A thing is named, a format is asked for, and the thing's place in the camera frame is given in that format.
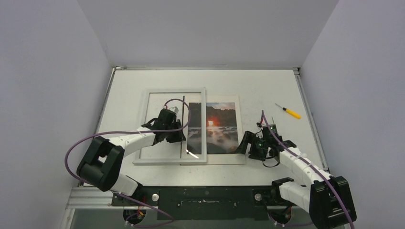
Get sunset landscape photo print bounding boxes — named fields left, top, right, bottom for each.
left=186, top=102, right=239, bottom=155

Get yellow handle screwdriver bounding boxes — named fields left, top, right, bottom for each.
left=275, top=103, right=301, bottom=119

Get white picture frame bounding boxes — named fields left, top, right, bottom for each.
left=132, top=87, right=207, bottom=166

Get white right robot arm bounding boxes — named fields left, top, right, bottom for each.
left=236, top=125, right=357, bottom=229

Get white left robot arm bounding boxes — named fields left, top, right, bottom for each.
left=76, top=107, right=185, bottom=206

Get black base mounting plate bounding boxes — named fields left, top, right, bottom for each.
left=111, top=186, right=292, bottom=221

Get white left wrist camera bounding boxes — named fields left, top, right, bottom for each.
left=163, top=105, right=179, bottom=114

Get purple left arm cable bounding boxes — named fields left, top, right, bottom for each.
left=64, top=98, right=192, bottom=229

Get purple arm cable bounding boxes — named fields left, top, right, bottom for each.
left=64, top=98, right=192, bottom=229
left=256, top=110, right=356, bottom=229

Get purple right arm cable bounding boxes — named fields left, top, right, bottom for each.
left=256, top=110, right=356, bottom=229

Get aluminium table front rail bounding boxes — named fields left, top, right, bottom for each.
left=67, top=182, right=310, bottom=208

